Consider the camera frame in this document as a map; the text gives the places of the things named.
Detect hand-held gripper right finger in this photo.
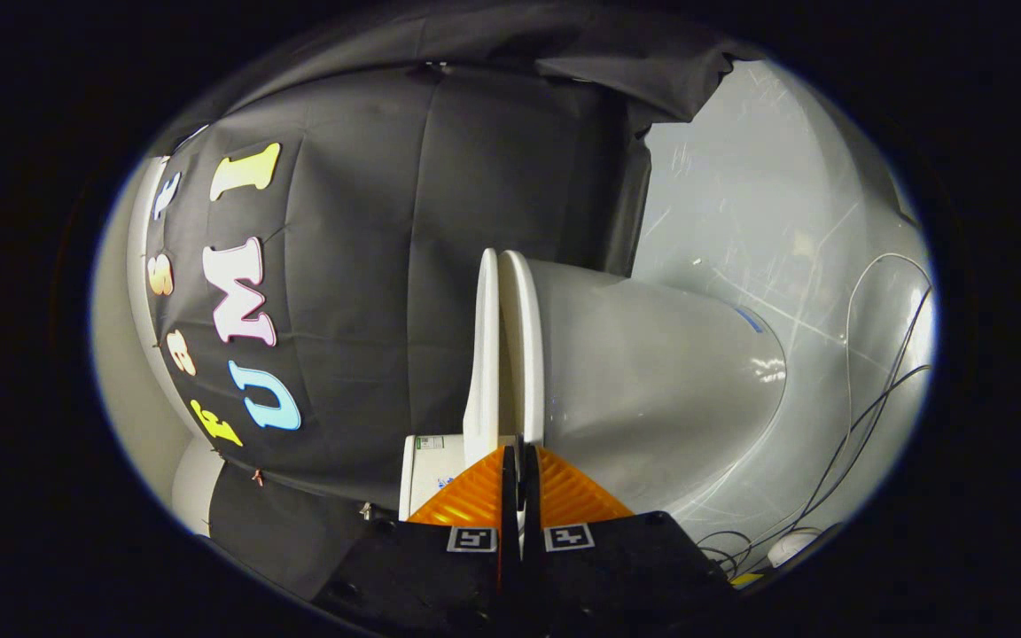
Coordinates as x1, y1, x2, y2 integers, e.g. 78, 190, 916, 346
519, 434, 733, 635

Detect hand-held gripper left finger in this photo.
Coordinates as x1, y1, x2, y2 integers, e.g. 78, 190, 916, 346
311, 434, 520, 635

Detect black backdrop cloth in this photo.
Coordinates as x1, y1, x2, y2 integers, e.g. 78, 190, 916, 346
143, 0, 742, 603

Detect thin black cables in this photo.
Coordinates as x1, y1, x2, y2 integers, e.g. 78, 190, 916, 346
697, 284, 934, 579

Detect white toilet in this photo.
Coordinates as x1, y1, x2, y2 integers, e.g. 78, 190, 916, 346
399, 251, 788, 524

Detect white toilet lid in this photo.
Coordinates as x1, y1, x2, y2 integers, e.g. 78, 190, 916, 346
462, 248, 503, 466

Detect small white round device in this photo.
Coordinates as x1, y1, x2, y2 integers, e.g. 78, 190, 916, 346
767, 528, 822, 569

